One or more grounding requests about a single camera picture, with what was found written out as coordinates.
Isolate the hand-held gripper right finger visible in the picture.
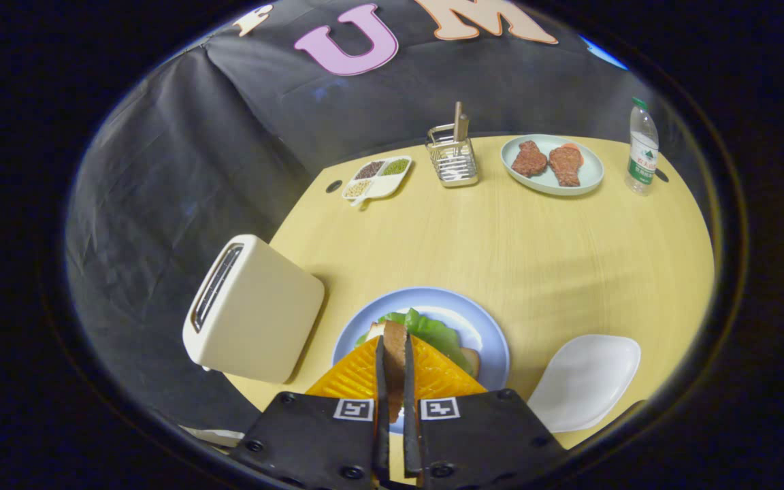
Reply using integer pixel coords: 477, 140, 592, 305
402, 333, 570, 490

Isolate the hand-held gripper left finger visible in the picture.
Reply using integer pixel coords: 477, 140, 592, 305
229, 335, 391, 490

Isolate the toasted bread slice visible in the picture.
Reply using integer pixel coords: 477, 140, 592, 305
382, 321, 410, 423

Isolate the green lettuce leaf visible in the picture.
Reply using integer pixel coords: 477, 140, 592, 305
355, 308, 476, 375

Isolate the bread slice under ham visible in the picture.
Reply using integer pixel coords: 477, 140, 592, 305
363, 321, 482, 380

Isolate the blue plate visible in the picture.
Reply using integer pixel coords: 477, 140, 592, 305
331, 287, 510, 434

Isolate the white toaster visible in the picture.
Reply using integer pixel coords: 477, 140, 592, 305
182, 234, 326, 384

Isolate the white plate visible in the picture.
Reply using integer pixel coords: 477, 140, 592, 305
527, 333, 642, 434

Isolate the white divided spice dish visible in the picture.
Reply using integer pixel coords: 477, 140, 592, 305
342, 155, 412, 208

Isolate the brown meat patty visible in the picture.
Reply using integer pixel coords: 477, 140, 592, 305
549, 144, 585, 187
511, 141, 548, 178

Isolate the pale green plate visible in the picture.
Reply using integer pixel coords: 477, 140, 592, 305
500, 134, 605, 197

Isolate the black backdrop cloth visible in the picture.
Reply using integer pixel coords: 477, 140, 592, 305
65, 0, 706, 436

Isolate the clear water bottle green label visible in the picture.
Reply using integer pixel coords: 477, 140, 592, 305
624, 97, 659, 197

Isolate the metal wire utensil holder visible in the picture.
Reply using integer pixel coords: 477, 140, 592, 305
425, 123, 480, 188

